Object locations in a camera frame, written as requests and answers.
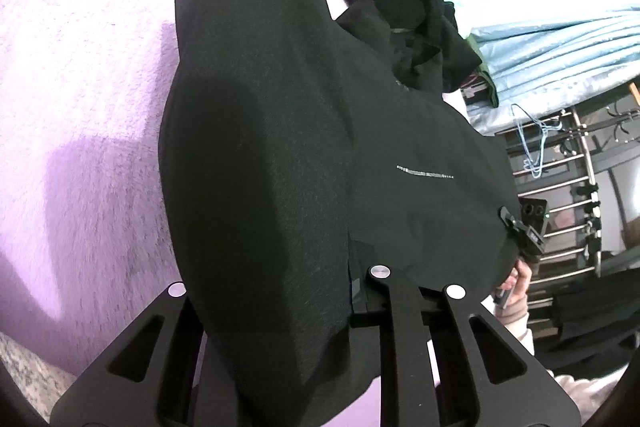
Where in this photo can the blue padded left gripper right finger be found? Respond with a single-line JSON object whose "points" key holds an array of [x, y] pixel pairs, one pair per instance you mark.
{"points": [[446, 361]]}

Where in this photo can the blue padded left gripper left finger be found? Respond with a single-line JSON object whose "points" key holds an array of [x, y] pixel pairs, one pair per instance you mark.
{"points": [[145, 375]]}

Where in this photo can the black hooded jacket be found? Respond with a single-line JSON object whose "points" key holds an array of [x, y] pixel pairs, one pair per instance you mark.
{"points": [[297, 133]]}

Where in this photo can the light blue clothes hanger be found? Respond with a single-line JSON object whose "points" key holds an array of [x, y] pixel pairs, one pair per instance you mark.
{"points": [[533, 134]]}

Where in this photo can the person's right hand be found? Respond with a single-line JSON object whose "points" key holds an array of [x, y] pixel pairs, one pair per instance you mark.
{"points": [[510, 298]]}

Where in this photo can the metal window railing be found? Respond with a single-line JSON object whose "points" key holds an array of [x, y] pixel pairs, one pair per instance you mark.
{"points": [[591, 184]]}

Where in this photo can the grey knitted blanket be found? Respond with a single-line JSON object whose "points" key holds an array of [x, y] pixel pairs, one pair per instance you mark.
{"points": [[41, 383]]}

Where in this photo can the green cloth on box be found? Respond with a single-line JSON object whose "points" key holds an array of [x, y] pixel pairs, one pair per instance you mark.
{"points": [[483, 67]]}

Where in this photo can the dark storage box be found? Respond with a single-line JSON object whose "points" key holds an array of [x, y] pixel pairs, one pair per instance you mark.
{"points": [[478, 88]]}

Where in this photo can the light blue curtain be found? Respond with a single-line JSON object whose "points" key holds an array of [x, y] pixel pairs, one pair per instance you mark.
{"points": [[538, 69]]}

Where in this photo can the purple bed sheet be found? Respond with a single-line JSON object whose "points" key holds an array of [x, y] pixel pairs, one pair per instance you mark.
{"points": [[84, 237]]}

